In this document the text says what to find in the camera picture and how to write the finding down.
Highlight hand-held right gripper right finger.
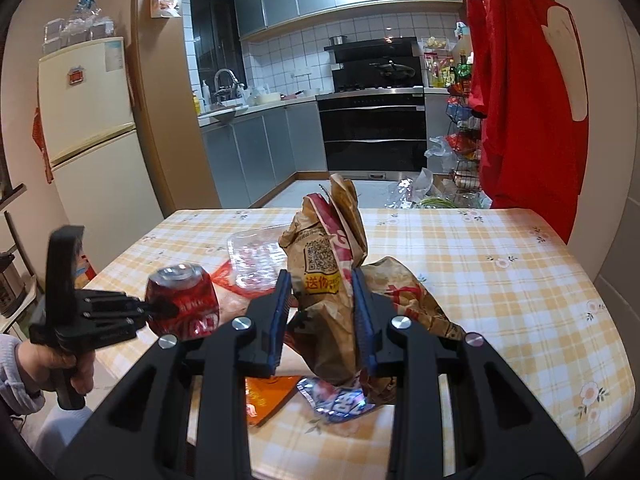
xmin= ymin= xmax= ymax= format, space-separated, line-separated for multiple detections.
xmin=350 ymin=266 xmax=586 ymax=480

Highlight orange red snack wrapper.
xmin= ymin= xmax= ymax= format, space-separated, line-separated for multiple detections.
xmin=245 ymin=375 xmax=303 ymax=428

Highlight clear plastic storage box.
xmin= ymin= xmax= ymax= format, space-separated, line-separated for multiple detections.
xmin=42 ymin=0 xmax=113 ymax=53

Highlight person's left forearm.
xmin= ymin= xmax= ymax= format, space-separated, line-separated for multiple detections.
xmin=0 ymin=334 xmax=46 ymax=416

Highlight chrome kitchen faucet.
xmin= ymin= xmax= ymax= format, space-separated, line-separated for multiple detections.
xmin=214 ymin=68 xmax=238 ymax=106

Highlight blue silver foil wrapper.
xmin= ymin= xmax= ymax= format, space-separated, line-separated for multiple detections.
xmin=296 ymin=377 xmax=381 ymax=423

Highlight cream refrigerator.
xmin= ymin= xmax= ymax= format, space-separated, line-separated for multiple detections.
xmin=37 ymin=36 xmax=166 ymax=271

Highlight red hanging ornament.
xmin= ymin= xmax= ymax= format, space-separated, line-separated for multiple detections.
xmin=32 ymin=107 xmax=54 ymax=186

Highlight brown paper bag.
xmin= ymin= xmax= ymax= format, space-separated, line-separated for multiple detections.
xmin=277 ymin=172 xmax=468 ymax=406

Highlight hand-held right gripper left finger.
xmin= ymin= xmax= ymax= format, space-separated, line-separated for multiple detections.
xmin=55 ymin=269 xmax=296 ymax=480

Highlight crushed red soda can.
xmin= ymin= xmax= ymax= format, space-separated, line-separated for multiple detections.
xmin=145 ymin=262 xmax=221 ymax=342

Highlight red apron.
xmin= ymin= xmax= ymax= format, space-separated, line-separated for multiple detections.
xmin=457 ymin=0 xmax=588 ymax=246

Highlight plastic bags on floor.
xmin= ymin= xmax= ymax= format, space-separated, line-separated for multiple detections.
xmin=385 ymin=135 xmax=483 ymax=211

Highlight black range hood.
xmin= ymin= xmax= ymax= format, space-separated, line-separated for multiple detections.
xmin=324 ymin=37 xmax=425 ymax=93

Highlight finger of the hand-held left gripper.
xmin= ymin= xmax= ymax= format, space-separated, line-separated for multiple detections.
xmin=80 ymin=290 xmax=147 ymax=312
xmin=82 ymin=304 xmax=180 ymax=347

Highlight dark kitchen window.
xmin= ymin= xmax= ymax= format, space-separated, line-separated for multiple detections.
xmin=189 ymin=0 xmax=247 ymax=106

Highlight black built-in oven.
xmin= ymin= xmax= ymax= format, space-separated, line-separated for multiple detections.
xmin=316 ymin=87 xmax=428 ymax=173

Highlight person's left hand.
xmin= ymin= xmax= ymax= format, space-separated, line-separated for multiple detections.
xmin=15 ymin=342 xmax=97 ymax=398

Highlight wire storage rack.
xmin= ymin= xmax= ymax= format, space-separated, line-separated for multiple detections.
xmin=422 ymin=35 xmax=490 ymax=206

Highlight grey lower kitchen cabinets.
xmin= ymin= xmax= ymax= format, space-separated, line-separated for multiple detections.
xmin=200 ymin=102 xmax=328 ymax=208

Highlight steel rice cooker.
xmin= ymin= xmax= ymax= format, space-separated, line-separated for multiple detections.
xmin=0 ymin=252 xmax=27 ymax=318

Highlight yellow checked tablecloth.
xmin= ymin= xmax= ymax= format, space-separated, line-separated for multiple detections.
xmin=92 ymin=207 xmax=628 ymax=480

